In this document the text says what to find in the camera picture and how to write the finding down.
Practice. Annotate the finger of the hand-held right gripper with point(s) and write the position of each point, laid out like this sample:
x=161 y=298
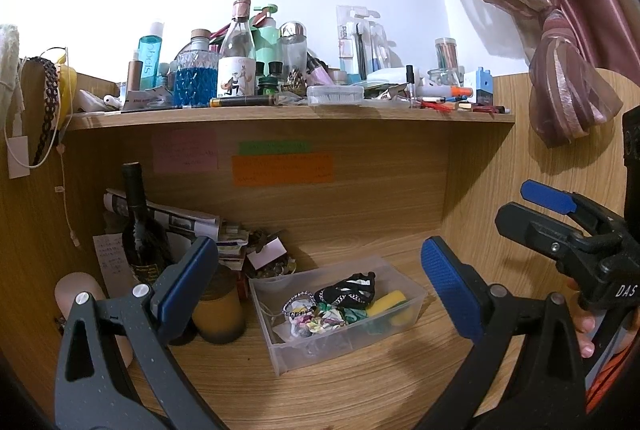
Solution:
x=545 y=197
x=530 y=227

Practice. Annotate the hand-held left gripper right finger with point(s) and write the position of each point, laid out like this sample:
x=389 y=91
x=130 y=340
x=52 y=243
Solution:
x=450 y=290

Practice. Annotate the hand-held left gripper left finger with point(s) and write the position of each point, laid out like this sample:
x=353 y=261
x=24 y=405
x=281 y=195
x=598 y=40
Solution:
x=187 y=295

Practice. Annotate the yellow green sponge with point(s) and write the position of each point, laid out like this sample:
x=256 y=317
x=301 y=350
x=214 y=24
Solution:
x=390 y=300

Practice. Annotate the black white patterned cloth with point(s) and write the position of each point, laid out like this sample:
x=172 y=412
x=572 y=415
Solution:
x=350 y=292

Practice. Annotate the teal scrunchie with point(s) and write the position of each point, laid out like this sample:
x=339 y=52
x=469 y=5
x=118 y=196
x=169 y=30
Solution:
x=327 y=308

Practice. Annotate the colourful floral scrunchie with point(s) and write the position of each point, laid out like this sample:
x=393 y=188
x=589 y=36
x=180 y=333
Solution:
x=325 y=322

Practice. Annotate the clear plastic storage box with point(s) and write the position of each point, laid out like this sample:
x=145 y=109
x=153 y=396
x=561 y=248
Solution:
x=320 y=360

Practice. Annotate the person's right hand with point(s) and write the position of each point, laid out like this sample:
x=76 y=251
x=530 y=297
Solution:
x=584 y=327

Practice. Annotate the brown cylinder container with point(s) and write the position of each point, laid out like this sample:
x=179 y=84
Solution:
x=220 y=310

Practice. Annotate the stack of newspapers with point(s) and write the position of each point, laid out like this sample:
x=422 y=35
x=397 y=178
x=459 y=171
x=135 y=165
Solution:
x=185 y=222

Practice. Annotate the dark wine bottle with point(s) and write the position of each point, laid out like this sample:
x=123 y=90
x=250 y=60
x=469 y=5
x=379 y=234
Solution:
x=140 y=230

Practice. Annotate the white handwritten paper note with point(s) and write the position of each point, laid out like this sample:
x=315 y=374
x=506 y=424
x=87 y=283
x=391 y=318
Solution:
x=110 y=260

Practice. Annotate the white card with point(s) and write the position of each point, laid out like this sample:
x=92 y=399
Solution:
x=267 y=255

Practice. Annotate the pile of small trinkets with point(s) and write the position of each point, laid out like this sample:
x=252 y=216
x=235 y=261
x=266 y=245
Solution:
x=277 y=270

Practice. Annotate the orange striped clothing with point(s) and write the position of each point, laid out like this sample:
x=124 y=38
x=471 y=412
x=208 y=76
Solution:
x=612 y=377

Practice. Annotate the pink cylinder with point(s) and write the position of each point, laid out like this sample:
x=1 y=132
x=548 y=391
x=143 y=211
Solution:
x=75 y=285

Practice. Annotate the pink striped curtain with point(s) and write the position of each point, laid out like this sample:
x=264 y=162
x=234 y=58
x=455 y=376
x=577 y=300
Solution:
x=565 y=75

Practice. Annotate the blue pencil sharpener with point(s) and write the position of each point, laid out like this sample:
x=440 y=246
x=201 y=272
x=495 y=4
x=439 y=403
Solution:
x=480 y=87

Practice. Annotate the orange marker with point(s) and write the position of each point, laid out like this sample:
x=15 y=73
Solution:
x=460 y=91

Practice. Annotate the pile of pens and clutter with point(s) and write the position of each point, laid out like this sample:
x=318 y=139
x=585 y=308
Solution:
x=440 y=105

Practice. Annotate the pink sticky note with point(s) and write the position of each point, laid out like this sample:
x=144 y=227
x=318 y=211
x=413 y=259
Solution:
x=185 y=151

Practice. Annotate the orange sticky note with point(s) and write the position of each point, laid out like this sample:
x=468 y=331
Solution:
x=282 y=169

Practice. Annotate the round glass jar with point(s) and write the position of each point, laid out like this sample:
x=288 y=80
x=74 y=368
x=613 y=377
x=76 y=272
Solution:
x=442 y=76

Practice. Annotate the green sticky note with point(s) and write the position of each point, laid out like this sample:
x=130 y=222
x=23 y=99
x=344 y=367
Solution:
x=275 y=148

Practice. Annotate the tall clear pencil canister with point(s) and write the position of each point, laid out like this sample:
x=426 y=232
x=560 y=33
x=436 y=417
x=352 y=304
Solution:
x=445 y=55

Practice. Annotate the small black cap vial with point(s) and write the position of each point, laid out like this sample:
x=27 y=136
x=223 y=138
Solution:
x=410 y=85

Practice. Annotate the dark brown pen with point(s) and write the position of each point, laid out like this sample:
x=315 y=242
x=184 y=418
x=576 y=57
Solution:
x=240 y=101

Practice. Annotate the faceted glass jar blue liquid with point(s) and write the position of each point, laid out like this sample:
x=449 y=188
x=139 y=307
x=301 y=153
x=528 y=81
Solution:
x=195 y=85

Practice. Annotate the wooden shelf board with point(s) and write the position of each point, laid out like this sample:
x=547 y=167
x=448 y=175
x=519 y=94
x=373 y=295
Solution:
x=300 y=116

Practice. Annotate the white charger plug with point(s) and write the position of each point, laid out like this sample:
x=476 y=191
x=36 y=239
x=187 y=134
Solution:
x=18 y=157

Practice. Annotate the clear toothbrush blister pack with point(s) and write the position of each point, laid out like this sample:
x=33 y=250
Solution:
x=380 y=50

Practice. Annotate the dark green ink bottle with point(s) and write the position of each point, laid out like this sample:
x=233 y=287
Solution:
x=269 y=86

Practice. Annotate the slim brown bottle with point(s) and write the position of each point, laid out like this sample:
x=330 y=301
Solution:
x=132 y=77

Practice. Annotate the clear glass bottle figure label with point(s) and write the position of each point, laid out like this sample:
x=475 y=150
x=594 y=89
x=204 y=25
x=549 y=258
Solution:
x=236 y=75

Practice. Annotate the flat clear lidded case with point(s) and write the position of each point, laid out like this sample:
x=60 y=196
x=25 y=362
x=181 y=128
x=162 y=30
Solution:
x=335 y=95

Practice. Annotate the teal liquid bottle white cap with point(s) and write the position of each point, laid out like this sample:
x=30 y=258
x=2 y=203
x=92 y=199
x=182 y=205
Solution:
x=149 y=60

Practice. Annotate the black braided headband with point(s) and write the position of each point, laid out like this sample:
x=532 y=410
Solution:
x=49 y=100

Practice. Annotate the yellow hanging object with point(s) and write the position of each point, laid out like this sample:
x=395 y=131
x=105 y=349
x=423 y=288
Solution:
x=67 y=80

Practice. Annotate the black toothbrush blister pack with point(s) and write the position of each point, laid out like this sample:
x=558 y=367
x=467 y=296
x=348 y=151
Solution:
x=352 y=40

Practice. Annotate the lavender pink tube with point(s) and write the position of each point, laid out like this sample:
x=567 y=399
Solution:
x=319 y=72

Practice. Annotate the clear bottle silver cap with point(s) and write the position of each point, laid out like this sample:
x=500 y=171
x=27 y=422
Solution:
x=292 y=55

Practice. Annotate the mint green pump bottle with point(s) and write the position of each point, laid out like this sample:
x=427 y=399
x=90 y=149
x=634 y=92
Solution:
x=270 y=40

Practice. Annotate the white knitted cloth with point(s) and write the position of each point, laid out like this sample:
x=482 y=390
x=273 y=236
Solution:
x=7 y=55

